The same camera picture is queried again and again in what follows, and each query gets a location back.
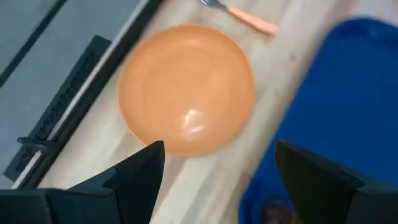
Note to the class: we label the orange round plate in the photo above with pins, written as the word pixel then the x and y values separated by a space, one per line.
pixel 186 87

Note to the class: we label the black aluminium table frame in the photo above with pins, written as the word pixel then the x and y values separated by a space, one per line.
pixel 102 71

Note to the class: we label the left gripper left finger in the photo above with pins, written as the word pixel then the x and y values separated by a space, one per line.
pixel 130 193

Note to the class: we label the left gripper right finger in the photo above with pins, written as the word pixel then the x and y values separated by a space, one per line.
pixel 326 196

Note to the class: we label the blue plastic tray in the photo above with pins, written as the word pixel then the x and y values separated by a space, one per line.
pixel 348 109

